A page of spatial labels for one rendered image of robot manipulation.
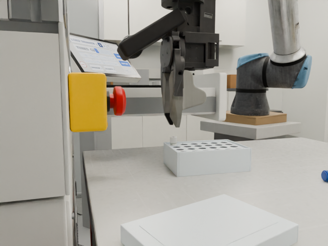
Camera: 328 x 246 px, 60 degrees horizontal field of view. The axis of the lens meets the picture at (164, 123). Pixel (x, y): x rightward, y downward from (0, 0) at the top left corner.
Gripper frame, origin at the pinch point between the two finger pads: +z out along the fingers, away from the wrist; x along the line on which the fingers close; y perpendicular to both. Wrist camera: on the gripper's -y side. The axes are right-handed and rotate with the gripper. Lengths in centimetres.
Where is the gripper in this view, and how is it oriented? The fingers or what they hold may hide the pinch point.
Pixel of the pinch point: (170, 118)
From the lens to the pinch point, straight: 48.6
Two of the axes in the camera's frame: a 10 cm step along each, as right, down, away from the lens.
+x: -2.4, -1.2, 9.6
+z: 0.0, 9.9, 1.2
